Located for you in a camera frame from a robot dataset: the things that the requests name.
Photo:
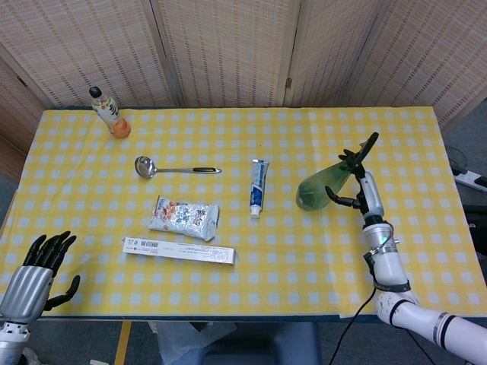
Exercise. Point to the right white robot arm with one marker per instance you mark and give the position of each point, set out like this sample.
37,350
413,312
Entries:
388,262

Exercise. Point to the white snack bag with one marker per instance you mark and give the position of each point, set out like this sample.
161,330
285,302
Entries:
182,218

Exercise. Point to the green transparent plastic bottle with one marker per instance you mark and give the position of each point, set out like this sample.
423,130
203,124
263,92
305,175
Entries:
316,190

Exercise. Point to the woven folding screen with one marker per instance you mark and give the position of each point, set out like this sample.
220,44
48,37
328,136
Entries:
228,49

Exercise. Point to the white power strip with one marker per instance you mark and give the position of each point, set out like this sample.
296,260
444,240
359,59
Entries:
472,178

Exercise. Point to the white plastic bag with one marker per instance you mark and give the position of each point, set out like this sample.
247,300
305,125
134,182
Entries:
186,342

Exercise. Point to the white blue toothpaste tube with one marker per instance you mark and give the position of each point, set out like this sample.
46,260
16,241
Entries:
259,186

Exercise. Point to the orange juice drink bottle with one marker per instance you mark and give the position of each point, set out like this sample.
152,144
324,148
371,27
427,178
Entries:
115,122

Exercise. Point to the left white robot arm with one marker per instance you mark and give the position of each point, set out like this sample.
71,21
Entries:
11,342

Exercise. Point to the long white red carton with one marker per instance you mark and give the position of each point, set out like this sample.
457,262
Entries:
179,251

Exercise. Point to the yellow checked tablecloth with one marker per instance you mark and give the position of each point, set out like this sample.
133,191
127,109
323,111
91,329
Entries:
274,285

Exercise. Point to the dark blue chair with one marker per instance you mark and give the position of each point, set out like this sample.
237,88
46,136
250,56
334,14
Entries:
262,342

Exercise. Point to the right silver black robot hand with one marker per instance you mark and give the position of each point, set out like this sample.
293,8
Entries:
373,197

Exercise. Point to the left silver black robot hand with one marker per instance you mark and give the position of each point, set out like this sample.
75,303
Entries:
26,291

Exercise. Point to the brass screen hinge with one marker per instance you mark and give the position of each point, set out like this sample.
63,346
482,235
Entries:
288,84

